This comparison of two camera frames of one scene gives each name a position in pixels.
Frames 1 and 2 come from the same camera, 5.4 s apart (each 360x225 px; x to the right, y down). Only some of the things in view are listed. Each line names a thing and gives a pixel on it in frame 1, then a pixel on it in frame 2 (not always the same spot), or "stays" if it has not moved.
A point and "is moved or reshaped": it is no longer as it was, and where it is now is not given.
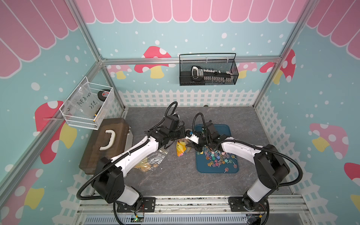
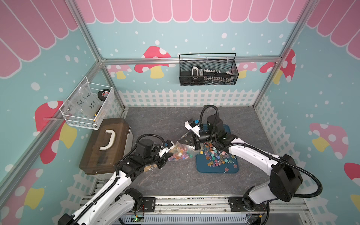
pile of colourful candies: x=218 y=158 stays
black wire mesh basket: x=207 y=69 stays
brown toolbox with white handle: x=114 y=136 stays
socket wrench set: x=213 y=75 stays
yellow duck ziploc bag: x=181 y=146 is moved or reshaped
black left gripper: x=182 y=132 to x=160 y=164
